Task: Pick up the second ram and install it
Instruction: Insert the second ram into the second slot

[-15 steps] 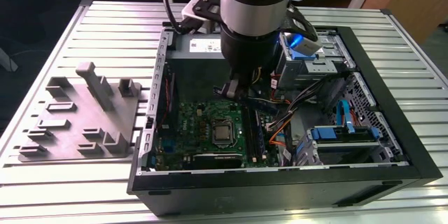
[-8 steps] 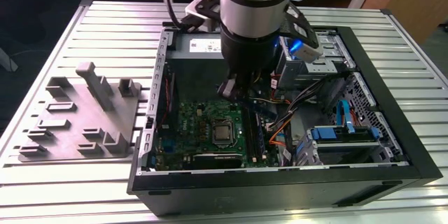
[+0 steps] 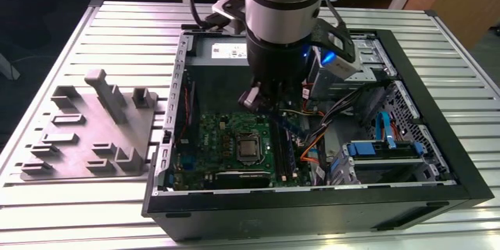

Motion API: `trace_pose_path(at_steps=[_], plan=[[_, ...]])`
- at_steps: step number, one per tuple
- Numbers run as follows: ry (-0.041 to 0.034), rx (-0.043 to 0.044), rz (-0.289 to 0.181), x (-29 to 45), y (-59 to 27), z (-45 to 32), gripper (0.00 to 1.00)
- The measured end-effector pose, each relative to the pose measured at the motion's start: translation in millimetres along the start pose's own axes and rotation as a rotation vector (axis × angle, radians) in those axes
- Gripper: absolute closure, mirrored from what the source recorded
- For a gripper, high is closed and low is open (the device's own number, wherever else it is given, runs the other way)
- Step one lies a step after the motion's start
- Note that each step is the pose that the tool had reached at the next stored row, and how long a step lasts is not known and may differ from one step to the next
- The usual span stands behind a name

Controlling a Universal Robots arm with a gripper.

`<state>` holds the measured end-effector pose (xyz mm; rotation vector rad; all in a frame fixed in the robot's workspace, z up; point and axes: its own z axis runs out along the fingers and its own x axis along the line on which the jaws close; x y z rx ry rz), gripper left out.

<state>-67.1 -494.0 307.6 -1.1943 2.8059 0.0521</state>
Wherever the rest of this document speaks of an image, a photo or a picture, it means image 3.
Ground black camera cable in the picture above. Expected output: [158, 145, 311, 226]
[185, 0, 223, 33]
[325, 0, 351, 33]

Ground black camera bracket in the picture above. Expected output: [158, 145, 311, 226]
[310, 18, 358, 66]

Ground grey power supply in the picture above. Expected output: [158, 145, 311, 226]
[182, 36, 254, 115]

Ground CPU socket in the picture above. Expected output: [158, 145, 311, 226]
[233, 131, 265, 166]

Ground grey metal leg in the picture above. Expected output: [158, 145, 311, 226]
[0, 53, 21, 81]

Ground green motherboard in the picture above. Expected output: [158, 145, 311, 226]
[166, 111, 325, 189]

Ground black cable bundle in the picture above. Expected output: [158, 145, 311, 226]
[298, 81, 391, 147]

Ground black PC case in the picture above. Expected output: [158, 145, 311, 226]
[139, 23, 494, 244]

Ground grey parts rack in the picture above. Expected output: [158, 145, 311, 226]
[18, 70, 166, 182]

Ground blue data wire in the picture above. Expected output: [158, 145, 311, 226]
[374, 111, 397, 149]

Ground silver CPU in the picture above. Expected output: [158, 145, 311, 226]
[238, 140, 261, 157]

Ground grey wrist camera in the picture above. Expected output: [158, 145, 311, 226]
[319, 35, 359, 81]
[210, 0, 247, 35]

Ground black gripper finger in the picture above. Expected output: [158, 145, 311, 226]
[238, 84, 270, 114]
[275, 81, 302, 109]

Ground black graphics card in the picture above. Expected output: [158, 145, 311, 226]
[211, 169, 270, 189]

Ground orange wire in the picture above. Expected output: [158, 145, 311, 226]
[298, 135, 325, 163]

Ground hard disk in blue carrier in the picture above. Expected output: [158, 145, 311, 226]
[342, 140, 425, 160]

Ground metal drive cage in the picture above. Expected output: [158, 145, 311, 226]
[306, 39, 394, 101]

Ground brown wooden cabinet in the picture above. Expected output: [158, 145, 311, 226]
[403, 0, 500, 57]

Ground metal disk bay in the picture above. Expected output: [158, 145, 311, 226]
[330, 141, 442, 186]

